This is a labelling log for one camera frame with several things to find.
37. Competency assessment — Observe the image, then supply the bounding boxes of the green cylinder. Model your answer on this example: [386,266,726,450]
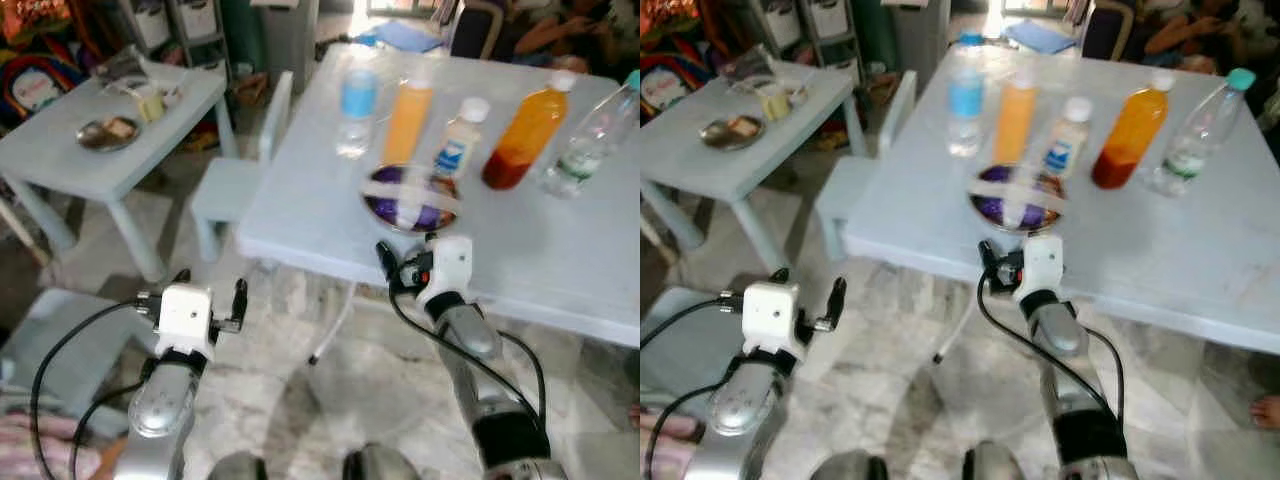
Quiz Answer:
[222,0,266,71]
[855,0,899,71]

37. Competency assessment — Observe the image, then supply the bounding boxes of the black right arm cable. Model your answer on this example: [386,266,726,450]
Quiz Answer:
[975,275,1126,421]
[385,285,549,431]

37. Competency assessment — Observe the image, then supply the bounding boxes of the large light blue table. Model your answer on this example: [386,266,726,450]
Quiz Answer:
[237,42,641,349]
[842,42,1280,356]

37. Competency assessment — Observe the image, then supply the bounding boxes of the colourful school bag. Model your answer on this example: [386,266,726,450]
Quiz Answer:
[640,50,716,126]
[0,45,91,131]

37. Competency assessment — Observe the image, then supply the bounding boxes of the silver robot leg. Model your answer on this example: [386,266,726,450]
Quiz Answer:
[962,443,1036,480]
[810,450,881,480]
[205,450,269,480]
[343,443,421,480]

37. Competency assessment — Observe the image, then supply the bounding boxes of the silver right robot leg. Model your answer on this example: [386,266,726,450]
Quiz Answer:
[962,443,1036,480]
[343,443,421,480]

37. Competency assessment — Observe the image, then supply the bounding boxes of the small light blue table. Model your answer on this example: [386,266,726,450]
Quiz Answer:
[640,65,856,271]
[0,62,238,283]

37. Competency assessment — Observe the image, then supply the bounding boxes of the dark chair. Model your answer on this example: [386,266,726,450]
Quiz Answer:
[450,0,506,61]
[1080,0,1136,61]

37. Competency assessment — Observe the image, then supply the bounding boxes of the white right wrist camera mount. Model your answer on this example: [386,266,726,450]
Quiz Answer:
[1015,235,1067,304]
[415,236,474,306]

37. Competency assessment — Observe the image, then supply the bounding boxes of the clear plastic bag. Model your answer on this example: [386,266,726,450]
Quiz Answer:
[95,45,151,86]
[720,45,776,86]

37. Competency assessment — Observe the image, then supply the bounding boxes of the seated person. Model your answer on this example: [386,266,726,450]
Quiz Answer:
[1130,0,1280,76]
[495,0,641,71]

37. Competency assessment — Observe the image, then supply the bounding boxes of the light orange juice bottle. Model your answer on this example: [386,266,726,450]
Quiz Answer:
[382,70,436,169]
[993,72,1039,166]

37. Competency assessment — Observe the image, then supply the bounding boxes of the small light blue chair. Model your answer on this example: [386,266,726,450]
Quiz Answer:
[190,70,296,263]
[815,70,918,263]

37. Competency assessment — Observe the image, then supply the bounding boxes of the small white bottle blue label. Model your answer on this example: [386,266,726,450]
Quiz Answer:
[1042,97,1093,181]
[435,97,491,181]

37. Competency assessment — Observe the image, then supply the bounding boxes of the blue folder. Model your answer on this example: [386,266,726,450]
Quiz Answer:
[1003,20,1079,56]
[375,20,446,54]

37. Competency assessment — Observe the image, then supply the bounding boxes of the silver left robot leg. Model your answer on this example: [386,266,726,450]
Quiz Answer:
[810,450,881,480]
[205,450,269,480]

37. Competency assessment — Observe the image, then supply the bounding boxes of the orange brown drink bottle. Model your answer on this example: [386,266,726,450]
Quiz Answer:
[1090,70,1176,191]
[481,70,578,191]

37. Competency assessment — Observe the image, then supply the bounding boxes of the steel plate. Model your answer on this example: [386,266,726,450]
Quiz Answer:
[76,115,143,154]
[700,115,766,153]

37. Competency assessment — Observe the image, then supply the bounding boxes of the clear bottle teal cap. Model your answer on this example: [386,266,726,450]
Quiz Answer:
[541,68,641,198]
[1150,68,1257,198]

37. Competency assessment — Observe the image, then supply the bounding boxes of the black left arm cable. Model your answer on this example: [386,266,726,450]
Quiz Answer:
[28,300,161,480]
[640,298,746,480]

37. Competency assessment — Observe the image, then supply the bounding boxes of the white appliance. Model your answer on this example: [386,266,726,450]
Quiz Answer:
[885,0,951,96]
[255,0,321,96]

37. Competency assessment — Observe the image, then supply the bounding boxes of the steel bowl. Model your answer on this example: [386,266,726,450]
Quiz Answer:
[967,163,1067,235]
[360,163,465,235]

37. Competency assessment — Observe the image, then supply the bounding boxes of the blue label water bottle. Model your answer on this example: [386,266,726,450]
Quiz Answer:
[335,62,381,161]
[947,35,986,159]

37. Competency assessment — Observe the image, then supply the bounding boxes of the small yellowish cup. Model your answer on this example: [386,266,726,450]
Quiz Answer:
[760,85,793,123]
[135,85,169,123]

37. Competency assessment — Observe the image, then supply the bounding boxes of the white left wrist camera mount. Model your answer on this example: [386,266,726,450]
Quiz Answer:
[157,284,217,359]
[742,282,801,359]

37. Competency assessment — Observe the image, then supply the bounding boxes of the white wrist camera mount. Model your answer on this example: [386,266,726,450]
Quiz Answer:
[157,284,217,359]
[415,236,474,306]
[1015,235,1067,304]
[742,282,801,359]

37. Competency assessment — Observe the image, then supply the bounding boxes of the pink striped cloth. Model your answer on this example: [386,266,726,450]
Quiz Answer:
[0,410,111,480]
[640,410,701,471]

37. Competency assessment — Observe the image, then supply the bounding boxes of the grey shelf unit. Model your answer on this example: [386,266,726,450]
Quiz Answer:
[750,0,801,56]
[170,0,231,76]
[120,0,171,56]
[800,0,861,71]

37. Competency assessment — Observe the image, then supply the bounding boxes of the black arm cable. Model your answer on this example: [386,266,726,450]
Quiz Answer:
[640,298,746,480]
[385,285,549,431]
[28,300,161,480]
[975,275,1126,421]

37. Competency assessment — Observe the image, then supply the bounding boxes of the light blue stool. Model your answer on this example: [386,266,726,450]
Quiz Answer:
[0,290,156,441]
[640,288,746,421]

